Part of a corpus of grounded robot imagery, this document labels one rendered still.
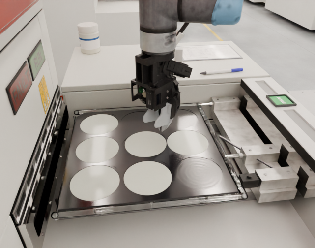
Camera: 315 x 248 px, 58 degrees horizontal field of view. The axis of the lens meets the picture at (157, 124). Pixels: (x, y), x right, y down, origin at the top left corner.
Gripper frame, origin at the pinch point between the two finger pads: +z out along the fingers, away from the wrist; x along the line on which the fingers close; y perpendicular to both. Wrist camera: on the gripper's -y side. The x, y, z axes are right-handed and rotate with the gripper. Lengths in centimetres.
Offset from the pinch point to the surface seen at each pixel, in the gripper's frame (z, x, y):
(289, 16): 80, -128, -500
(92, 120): 2.0, -17.9, 8.7
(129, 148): 2.0, -1.5, 10.6
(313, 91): 10, 19, -67
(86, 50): -5.8, -45.3, -11.9
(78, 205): 1.9, 3.6, 28.7
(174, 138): 2.0, 3.9, 0.5
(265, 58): 92, -88, -310
